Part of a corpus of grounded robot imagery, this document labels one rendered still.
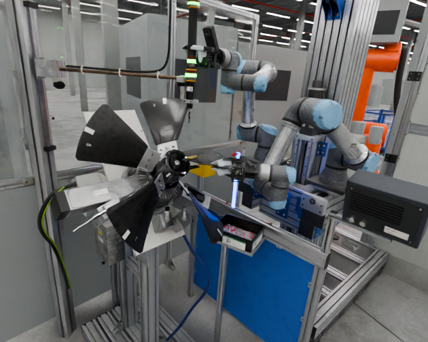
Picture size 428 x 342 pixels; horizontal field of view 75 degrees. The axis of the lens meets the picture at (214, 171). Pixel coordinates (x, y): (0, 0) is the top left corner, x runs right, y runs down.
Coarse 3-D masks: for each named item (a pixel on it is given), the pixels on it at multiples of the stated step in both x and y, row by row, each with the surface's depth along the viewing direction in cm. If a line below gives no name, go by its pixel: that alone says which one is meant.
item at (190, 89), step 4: (188, 84) 109; (192, 84) 109; (188, 88) 109; (192, 88) 110; (188, 92) 110; (192, 92) 110; (188, 96) 111; (192, 96) 111; (188, 104) 112; (192, 104) 113; (188, 108) 113
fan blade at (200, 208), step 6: (192, 198) 111; (198, 204) 113; (198, 210) 109; (204, 210) 115; (204, 216) 111; (210, 216) 117; (204, 222) 108; (210, 222) 112; (216, 222) 120; (210, 228) 109; (216, 228) 115; (222, 228) 121; (210, 234) 107; (216, 234) 111; (222, 234) 117; (210, 240) 105; (216, 240) 109
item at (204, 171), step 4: (192, 156) 173; (196, 156) 174; (196, 168) 166; (200, 168) 164; (204, 168) 162; (208, 168) 164; (192, 172) 170; (196, 172) 167; (200, 172) 164; (204, 172) 163; (208, 172) 165; (212, 172) 167; (204, 176) 164
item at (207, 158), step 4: (208, 152) 141; (212, 152) 141; (216, 152) 142; (200, 156) 134; (204, 156) 134; (208, 156) 135; (212, 156) 136; (216, 156) 137; (220, 156) 138; (224, 156) 140; (192, 160) 125; (196, 160) 125; (200, 160) 125; (204, 160) 126; (208, 160) 127; (212, 160) 128; (216, 160) 130; (200, 164) 120; (204, 164) 121; (208, 164) 122
